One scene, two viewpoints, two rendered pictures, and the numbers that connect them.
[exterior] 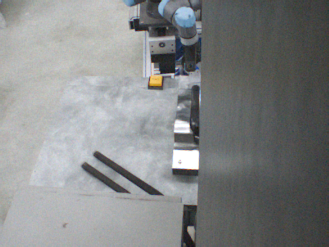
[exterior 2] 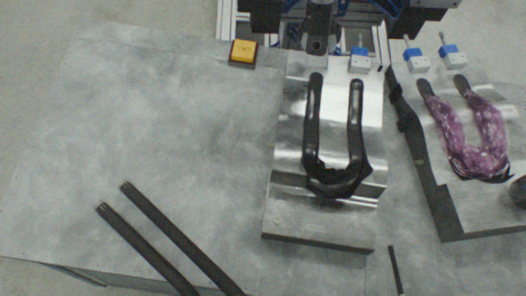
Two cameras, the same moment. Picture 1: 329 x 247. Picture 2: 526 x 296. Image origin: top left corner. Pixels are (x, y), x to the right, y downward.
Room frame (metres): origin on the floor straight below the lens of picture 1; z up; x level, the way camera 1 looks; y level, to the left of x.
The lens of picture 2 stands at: (0.34, 0.06, 1.79)
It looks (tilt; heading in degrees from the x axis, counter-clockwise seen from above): 65 degrees down; 354
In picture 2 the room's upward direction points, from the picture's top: 8 degrees clockwise
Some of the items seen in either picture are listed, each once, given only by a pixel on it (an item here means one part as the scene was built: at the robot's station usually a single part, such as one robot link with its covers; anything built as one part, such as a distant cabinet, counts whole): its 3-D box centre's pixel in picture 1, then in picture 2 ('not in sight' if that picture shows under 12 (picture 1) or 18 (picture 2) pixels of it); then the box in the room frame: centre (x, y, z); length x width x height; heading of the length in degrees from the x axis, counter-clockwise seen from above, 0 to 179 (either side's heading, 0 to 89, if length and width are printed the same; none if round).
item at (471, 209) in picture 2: not in sight; (466, 135); (0.84, -0.53, 0.86); 0.50 x 0.26 x 0.11; 10
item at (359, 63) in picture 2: not in sight; (358, 53); (1.06, -0.26, 0.89); 0.13 x 0.05 x 0.05; 173
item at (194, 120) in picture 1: (207, 109); (336, 128); (0.81, -0.18, 0.92); 0.35 x 0.16 x 0.09; 173
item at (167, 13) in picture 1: (174, 10); not in sight; (1.10, -0.05, 1.24); 0.11 x 0.11 x 0.08; 33
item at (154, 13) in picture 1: (159, 2); not in sight; (1.42, 0.01, 1.09); 0.15 x 0.15 x 0.10
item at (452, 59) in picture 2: not in sight; (447, 50); (1.11, -0.53, 0.86); 0.13 x 0.05 x 0.05; 10
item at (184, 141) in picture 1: (205, 119); (327, 142); (0.80, -0.16, 0.87); 0.50 x 0.26 x 0.14; 173
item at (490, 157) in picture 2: not in sight; (471, 127); (0.84, -0.52, 0.90); 0.26 x 0.18 x 0.08; 10
